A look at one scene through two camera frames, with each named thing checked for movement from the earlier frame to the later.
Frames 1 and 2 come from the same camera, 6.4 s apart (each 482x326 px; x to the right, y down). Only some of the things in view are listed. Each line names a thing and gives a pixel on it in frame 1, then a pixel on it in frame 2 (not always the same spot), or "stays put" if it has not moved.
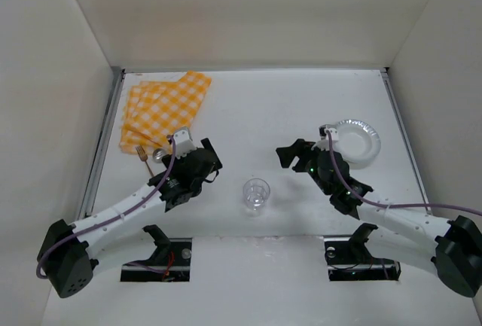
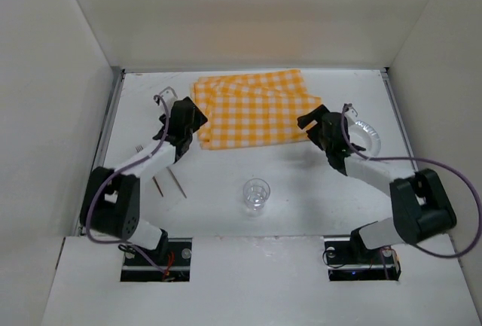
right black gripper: [301, 153] → [317, 126]
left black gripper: [210, 153] → [189, 114]
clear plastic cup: [256, 192] stays put
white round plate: [358, 143] stays put
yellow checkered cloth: [154, 111] → [252, 108]
